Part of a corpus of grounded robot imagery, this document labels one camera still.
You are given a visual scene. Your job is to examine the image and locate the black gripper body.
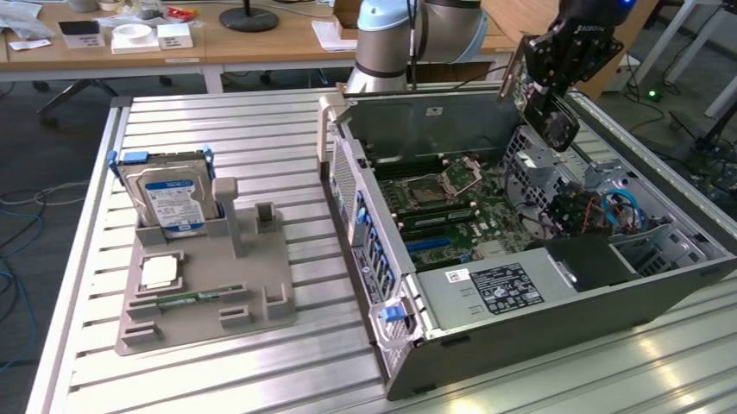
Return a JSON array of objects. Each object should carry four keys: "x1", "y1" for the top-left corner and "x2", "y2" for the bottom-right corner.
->
[{"x1": 522, "y1": 0, "x2": 633, "y2": 84}]

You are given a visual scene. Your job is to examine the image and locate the green graphics card with fan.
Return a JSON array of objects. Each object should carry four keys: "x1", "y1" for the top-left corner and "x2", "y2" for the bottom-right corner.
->
[{"x1": 495, "y1": 29, "x2": 582, "y2": 153}]

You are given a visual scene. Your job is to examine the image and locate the wooden cabinet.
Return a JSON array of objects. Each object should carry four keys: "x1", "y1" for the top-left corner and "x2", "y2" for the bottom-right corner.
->
[{"x1": 476, "y1": 0, "x2": 661, "y2": 101}]

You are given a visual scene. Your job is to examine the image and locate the tall metal disk bay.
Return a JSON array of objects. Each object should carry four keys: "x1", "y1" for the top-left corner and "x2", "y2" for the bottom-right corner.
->
[{"x1": 499, "y1": 124, "x2": 581, "y2": 204}]

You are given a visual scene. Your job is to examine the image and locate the metal socket cover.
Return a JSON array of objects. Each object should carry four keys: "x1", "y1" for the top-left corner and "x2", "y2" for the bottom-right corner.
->
[{"x1": 439, "y1": 155, "x2": 483, "y2": 183}]

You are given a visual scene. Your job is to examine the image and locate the green motherboard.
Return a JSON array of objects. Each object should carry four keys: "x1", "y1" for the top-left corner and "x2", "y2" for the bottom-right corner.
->
[{"x1": 367, "y1": 153, "x2": 556, "y2": 271}]

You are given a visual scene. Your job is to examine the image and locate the brown cardboard box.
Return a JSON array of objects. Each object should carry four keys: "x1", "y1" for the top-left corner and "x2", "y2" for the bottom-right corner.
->
[{"x1": 332, "y1": 0, "x2": 364, "y2": 29}]

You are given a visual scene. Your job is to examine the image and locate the CPU socket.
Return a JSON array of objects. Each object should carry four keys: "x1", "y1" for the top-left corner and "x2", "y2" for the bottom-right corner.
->
[{"x1": 399, "y1": 171, "x2": 459, "y2": 207}]

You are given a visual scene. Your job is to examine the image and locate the stack of white papers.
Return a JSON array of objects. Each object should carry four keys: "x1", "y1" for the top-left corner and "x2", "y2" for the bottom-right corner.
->
[{"x1": 312, "y1": 19, "x2": 359, "y2": 53}]

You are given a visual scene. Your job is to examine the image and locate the green RAM stick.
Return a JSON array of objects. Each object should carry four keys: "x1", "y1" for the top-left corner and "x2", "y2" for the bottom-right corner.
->
[
  {"x1": 400, "y1": 209, "x2": 478, "y2": 229},
  {"x1": 129, "y1": 291, "x2": 244, "y2": 308}
]

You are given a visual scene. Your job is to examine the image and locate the low metal disk bay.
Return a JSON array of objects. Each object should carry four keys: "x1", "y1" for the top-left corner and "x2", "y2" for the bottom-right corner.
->
[{"x1": 607, "y1": 215, "x2": 725, "y2": 279}]

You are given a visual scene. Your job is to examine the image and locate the long black expansion slot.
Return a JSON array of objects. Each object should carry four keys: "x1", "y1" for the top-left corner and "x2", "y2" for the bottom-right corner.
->
[{"x1": 398, "y1": 224, "x2": 444, "y2": 242}]

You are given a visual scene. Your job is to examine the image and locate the blue expansion slot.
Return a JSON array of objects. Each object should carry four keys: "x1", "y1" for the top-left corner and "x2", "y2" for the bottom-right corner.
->
[{"x1": 404, "y1": 235, "x2": 452, "y2": 254}]

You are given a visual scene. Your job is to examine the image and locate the wooden desk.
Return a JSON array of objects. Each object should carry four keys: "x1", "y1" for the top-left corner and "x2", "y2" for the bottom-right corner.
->
[{"x1": 0, "y1": 0, "x2": 523, "y2": 83}]

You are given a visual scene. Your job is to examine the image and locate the black lamp base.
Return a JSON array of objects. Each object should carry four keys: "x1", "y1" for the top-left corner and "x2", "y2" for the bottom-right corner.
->
[{"x1": 217, "y1": 0, "x2": 281, "y2": 34}]

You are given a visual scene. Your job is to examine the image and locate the grey power supply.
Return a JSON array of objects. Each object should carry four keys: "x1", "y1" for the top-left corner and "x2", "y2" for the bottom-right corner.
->
[{"x1": 414, "y1": 248, "x2": 579, "y2": 342}]

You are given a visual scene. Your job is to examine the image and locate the dark grey PC case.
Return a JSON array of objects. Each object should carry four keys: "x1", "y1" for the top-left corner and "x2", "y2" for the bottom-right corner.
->
[{"x1": 318, "y1": 78, "x2": 737, "y2": 403}]

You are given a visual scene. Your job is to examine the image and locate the red and white packet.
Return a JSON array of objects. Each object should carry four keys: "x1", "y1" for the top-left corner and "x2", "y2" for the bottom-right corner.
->
[{"x1": 164, "y1": 4, "x2": 200, "y2": 23}]

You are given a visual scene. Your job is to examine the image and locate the small white box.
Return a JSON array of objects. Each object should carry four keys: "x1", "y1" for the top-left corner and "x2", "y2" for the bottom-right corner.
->
[{"x1": 155, "y1": 22, "x2": 193, "y2": 51}]

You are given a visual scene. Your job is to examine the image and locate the flat white box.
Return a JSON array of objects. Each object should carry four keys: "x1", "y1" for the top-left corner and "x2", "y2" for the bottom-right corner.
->
[{"x1": 108, "y1": 36, "x2": 163, "y2": 56}]

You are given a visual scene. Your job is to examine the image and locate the white tape roll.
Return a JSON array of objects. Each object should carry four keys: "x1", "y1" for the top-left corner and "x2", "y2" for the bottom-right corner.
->
[{"x1": 112, "y1": 23, "x2": 157, "y2": 45}]

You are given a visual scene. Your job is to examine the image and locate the hard disk with blue carrier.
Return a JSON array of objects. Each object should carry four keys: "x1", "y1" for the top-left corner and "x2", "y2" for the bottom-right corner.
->
[{"x1": 105, "y1": 144, "x2": 225, "y2": 241}]

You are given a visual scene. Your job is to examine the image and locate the black and white box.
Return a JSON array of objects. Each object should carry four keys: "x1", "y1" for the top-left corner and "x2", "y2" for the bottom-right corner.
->
[{"x1": 58, "y1": 20, "x2": 105, "y2": 49}]

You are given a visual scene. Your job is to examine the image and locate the silver CPU chip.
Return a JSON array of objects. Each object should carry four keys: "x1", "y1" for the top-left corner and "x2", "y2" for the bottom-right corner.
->
[{"x1": 139, "y1": 254, "x2": 184, "y2": 291}]

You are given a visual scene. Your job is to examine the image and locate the grey parts rack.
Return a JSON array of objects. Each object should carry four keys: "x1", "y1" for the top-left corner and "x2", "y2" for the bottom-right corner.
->
[{"x1": 113, "y1": 175, "x2": 299, "y2": 358}]

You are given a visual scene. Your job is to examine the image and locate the white paper card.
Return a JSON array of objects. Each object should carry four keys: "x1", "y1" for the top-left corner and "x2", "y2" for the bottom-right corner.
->
[{"x1": 6, "y1": 38, "x2": 53, "y2": 52}]

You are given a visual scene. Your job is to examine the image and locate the clear plastic bag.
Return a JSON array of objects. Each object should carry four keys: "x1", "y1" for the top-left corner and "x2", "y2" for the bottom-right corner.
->
[{"x1": 0, "y1": 0, "x2": 57, "y2": 41}]

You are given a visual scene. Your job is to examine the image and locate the white table frame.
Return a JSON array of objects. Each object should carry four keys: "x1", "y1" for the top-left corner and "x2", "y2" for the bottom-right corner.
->
[{"x1": 626, "y1": 0, "x2": 737, "y2": 117}]

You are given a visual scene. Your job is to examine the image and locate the blue disk wire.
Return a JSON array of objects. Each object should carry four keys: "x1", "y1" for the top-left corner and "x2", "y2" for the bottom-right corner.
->
[{"x1": 598, "y1": 188, "x2": 647, "y2": 236}]

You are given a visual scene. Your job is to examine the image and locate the red disk wire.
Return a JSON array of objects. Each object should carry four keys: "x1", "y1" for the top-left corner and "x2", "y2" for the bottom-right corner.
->
[{"x1": 582, "y1": 196, "x2": 599, "y2": 234}]

